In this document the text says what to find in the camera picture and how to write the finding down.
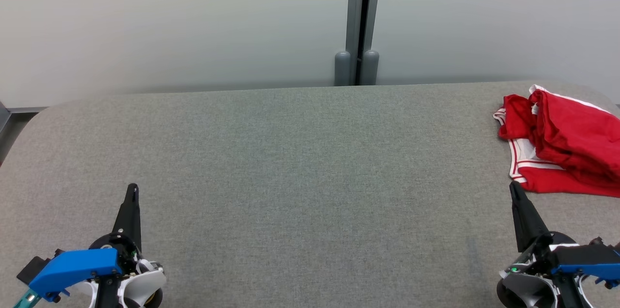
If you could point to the red shorts with white trim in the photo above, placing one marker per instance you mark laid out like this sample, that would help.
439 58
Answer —
576 133

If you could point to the grey framed dark panel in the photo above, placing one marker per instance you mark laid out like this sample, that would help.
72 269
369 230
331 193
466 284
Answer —
3 116

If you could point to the red jersey with white sleeves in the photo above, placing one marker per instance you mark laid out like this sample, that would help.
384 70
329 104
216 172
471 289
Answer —
547 184

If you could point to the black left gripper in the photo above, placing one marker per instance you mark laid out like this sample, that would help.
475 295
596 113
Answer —
138 284

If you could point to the grey partition post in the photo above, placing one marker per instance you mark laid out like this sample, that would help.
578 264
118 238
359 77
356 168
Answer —
358 12

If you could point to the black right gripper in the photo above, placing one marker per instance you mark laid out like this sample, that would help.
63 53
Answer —
528 284

